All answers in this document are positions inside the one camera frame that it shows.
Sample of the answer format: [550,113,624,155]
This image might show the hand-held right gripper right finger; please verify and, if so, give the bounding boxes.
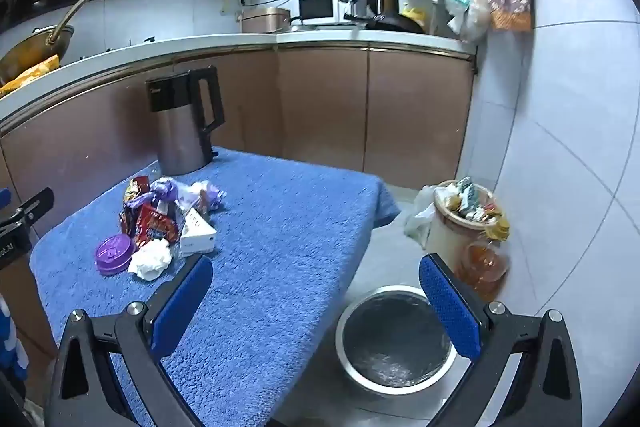
[419,253,583,427]

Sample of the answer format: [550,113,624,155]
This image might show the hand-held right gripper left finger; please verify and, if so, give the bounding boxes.
[44,253,214,427]

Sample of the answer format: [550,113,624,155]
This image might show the white tissue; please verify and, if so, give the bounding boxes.
[127,238,173,280]

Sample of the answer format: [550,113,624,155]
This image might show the round steel bin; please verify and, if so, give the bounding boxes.
[335,285,458,390]

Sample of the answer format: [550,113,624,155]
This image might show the small white box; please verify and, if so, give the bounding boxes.
[177,207,218,257]

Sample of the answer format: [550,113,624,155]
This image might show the purple plastic lid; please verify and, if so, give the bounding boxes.
[95,234,137,277]

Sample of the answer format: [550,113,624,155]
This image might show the red brown snack wrapper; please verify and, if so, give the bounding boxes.
[120,176,152,233]

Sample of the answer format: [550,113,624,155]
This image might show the cooking oil bottle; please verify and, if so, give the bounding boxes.
[460,217,511,303]

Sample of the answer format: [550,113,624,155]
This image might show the beige full bin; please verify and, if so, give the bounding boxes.
[425,181,501,278]

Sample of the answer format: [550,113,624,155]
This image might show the red snack packet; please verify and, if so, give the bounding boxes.
[132,203,181,245]

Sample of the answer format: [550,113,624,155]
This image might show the clear plastic bag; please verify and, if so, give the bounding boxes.
[402,185,441,250]

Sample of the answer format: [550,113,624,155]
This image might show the pile of rubbish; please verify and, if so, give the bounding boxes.
[434,177,503,223]

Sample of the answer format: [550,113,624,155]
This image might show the clear plastic wrap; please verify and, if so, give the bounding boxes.
[177,181,227,212]

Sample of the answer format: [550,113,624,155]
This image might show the purple wrapper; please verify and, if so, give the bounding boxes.
[150,177,181,208]

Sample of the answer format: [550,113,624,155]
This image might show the blue terry towel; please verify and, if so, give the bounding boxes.
[29,147,401,427]

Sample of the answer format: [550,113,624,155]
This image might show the yellow snack bag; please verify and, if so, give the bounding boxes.
[0,55,61,98]

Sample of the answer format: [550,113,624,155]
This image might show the steel electric kettle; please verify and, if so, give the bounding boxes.
[145,66,226,176]

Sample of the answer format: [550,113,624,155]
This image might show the white kitchen countertop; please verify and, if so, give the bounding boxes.
[0,29,478,122]

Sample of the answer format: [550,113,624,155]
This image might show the brown kitchen cabinets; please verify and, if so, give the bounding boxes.
[0,44,473,228]

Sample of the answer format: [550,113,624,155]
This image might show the black frying pan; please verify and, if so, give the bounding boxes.
[344,11,426,35]

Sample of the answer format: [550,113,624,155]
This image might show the white plastic bag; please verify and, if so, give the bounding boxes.
[446,0,493,42]

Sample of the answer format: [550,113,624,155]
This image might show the brown metal box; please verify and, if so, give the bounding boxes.
[241,6,292,34]

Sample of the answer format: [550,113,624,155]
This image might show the white microwave oven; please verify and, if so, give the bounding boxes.
[291,0,351,26]

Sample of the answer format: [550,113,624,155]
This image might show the brass wok with handle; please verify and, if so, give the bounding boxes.
[0,0,98,82]

